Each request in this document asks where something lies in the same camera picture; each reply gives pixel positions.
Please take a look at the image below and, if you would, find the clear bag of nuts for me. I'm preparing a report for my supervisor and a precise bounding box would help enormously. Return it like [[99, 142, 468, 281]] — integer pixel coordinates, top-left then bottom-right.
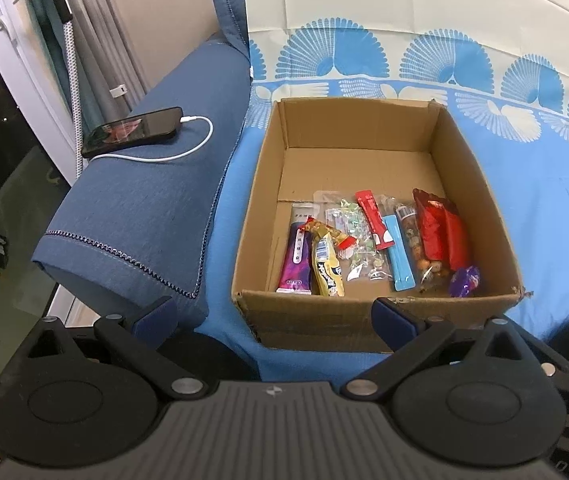
[[393, 202, 451, 292]]

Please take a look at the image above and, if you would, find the light blue stick packet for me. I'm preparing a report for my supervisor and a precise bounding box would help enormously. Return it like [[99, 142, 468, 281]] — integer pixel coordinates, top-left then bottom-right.
[[382, 214, 416, 292]]

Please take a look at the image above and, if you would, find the clear bag of candies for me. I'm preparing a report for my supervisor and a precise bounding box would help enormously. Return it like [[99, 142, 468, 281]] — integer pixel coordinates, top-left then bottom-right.
[[313, 191, 392, 282]]

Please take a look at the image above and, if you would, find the yellow snack bar wrapper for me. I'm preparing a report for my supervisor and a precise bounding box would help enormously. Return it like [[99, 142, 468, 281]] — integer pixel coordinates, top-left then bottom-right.
[[312, 235, 345, 297]]

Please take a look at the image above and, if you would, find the small red yellow snack bar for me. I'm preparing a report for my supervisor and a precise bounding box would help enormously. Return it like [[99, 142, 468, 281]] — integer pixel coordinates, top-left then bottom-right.
[[301, 217, 357, 260]]

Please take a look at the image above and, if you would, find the red stick packet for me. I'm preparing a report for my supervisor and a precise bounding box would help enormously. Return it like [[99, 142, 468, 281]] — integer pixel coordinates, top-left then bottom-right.
[[355, 190, 395, 250]]

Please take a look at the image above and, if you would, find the red coffee snack bag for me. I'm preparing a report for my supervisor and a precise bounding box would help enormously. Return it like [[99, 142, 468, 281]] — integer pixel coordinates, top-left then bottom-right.
[[413, 188, 457, 269]]

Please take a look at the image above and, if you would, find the white purple tube packet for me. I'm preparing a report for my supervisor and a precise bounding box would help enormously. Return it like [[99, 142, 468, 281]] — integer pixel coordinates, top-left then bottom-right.
[[276, 203, 317, 295]]

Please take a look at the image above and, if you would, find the purple candy bar wrapper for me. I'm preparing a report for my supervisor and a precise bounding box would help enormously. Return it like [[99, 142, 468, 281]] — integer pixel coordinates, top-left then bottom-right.
[[449, 266, 480, 298]]

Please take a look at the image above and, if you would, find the dark red square packet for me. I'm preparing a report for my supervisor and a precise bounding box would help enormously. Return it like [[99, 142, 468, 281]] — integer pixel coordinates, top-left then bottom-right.
[[445, 210, 471, 271]]

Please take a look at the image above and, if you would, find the blue sofa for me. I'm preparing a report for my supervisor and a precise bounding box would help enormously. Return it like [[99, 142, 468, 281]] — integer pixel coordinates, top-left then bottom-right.
[[32, 0, 251, 327]]

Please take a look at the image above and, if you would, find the cardboard box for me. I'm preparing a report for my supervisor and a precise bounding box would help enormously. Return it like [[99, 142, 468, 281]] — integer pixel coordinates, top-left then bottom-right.
[[231, 98, 524, 352]]

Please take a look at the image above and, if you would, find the black smartphone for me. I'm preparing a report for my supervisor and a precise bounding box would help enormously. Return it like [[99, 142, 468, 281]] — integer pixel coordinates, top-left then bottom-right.
[[82, 106, 184, 159]]

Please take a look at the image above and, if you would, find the blue white patterned cloth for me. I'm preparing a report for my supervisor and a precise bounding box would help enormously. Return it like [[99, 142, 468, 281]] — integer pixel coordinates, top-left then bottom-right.
[[202, 0, 569, 382]]

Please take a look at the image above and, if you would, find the grey curtain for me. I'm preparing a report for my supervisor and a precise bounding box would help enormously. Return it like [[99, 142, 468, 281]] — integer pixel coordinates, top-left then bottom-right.
[[68, 0, 148, 132]]

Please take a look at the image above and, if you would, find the black white floor stand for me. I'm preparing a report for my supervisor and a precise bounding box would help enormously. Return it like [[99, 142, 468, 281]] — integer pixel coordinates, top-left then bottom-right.
[[10, 0, 86, 181]]

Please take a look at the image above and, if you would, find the white charging cable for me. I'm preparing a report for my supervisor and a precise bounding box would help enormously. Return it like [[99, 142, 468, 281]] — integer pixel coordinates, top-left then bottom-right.
[[89, 114, 215, 164]]

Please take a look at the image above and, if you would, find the white door frame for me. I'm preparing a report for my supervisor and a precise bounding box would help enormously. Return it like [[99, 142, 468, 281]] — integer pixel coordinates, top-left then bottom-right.
[[0, 0, 76, 183]]

